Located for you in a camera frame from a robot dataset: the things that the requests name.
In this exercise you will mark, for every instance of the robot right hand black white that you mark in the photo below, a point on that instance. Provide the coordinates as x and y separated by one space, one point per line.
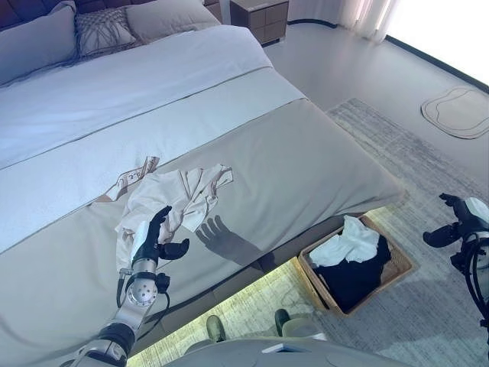
477 214

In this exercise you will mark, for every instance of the robot left hand black white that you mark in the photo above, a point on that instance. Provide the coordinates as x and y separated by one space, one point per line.
145 244

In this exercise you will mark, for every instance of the white garment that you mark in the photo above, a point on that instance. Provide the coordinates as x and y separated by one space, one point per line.
355 241

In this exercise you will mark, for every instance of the black garment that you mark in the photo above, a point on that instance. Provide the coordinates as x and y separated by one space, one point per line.
351 283

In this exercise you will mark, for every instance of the robot left arm silver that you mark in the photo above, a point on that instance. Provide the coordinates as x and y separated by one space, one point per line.
133 302

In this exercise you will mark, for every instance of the brown wicker basket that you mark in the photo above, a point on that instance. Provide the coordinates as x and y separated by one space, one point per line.
401 264

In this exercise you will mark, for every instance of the pale bed sheet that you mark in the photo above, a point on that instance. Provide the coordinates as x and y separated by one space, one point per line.
114 145

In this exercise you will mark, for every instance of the bed with grey cover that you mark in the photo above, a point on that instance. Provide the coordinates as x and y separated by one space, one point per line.
248 275

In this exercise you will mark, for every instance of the beige bed cover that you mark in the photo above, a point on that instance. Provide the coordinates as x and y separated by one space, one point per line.
286 160

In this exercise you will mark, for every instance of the cream shirt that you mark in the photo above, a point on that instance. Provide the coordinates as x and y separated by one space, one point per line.
160 195

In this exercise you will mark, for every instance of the printed beige cloth strip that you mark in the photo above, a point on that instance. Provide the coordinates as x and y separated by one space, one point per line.
133 174

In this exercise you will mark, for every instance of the grey woven rug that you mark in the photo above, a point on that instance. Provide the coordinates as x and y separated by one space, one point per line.
401 160

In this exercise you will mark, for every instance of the small beige floor mat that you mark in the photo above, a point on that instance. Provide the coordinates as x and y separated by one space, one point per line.
458 114

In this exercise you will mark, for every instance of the white duvet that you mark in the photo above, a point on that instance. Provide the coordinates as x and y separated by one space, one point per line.
133 84

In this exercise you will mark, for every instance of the robot grey torso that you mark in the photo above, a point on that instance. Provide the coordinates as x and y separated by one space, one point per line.
275 357

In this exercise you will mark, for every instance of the patterned beige cushion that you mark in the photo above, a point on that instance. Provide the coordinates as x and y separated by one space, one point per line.
103 32

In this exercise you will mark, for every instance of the white sheer curtain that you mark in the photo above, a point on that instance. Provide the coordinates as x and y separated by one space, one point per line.
366 17

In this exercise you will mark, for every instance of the large beige pillow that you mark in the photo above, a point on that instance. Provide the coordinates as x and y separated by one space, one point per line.
168 19
34 42

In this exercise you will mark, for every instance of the brown nightstand with drawers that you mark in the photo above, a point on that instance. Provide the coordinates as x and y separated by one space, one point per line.
263 19

